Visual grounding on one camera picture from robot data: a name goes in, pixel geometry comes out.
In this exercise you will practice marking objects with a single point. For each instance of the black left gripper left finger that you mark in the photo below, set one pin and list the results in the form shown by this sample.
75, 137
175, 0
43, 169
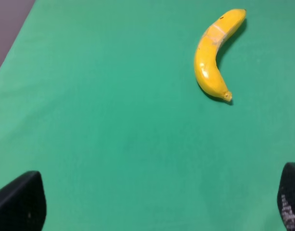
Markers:
23, 205

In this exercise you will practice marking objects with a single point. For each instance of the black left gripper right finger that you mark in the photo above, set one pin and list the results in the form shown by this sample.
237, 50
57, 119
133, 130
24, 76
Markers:
286, 196

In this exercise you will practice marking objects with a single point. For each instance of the yellow banana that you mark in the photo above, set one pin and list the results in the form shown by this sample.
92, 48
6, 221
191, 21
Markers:
206, 70

